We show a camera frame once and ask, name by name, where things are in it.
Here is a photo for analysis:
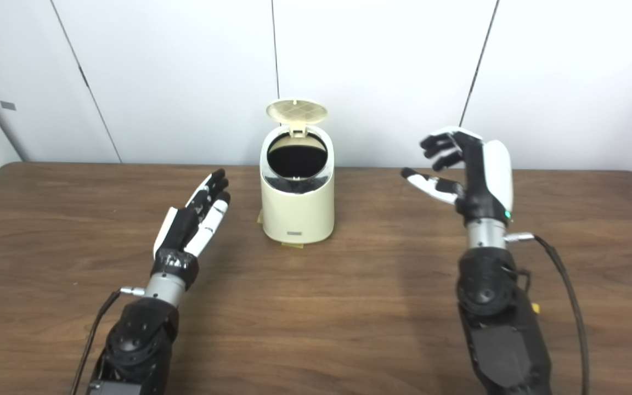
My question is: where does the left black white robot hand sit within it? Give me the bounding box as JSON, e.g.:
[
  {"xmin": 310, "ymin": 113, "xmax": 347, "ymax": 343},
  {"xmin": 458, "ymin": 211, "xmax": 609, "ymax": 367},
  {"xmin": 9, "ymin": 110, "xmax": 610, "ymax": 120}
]
[{"xmin": 151, "ymin": 168, "xmax": 232, "ymax": 291}]

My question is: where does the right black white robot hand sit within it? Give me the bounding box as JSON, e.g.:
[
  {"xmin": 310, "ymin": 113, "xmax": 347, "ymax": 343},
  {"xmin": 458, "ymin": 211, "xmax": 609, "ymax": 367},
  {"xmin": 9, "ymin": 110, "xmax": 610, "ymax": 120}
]
[{"xmin": 401, "ymin": 127, "xmax": 514, "ymax": 225}]

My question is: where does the cream-colored bin body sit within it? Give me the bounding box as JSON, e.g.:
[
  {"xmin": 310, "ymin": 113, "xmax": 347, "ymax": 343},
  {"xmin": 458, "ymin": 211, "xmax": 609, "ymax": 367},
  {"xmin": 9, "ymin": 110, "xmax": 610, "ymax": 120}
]
[{"xmin": 260, "ymin": 124, "xmax": 335, "ymax": 245}]

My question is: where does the cream round bin lid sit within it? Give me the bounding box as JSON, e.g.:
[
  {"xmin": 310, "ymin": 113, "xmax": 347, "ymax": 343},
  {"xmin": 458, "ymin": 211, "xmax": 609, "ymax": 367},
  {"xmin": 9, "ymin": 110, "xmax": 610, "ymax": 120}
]
[{"xmin": 266, "ymin": 99, "xmax": 329, "ymax": 137}]

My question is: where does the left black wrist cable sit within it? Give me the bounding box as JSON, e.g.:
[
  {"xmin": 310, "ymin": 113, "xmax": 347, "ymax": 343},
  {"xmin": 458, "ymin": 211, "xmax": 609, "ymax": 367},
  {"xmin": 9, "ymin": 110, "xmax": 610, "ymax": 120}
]
[{"xmin": 69, "ymin": 286, "xmax": 146, "ymax": 395}]

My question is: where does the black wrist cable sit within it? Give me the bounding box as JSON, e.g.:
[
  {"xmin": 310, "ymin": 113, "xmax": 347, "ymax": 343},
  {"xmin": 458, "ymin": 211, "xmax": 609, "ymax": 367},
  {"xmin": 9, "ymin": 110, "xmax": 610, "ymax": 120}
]
[
  {"xmin": 69, "ymin": 286, "xmax": 146, "ymax": 395},
  {"xmin": 504, "ymin": 233, "xmax": 591, "ymax": 395}
]

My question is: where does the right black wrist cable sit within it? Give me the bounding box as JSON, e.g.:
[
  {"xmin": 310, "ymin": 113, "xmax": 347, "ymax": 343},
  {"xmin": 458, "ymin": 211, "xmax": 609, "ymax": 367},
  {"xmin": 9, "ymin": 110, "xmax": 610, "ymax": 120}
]
[{"xmin": 504, "ymin": 233, "xmax": 591, "ymax": 395}]

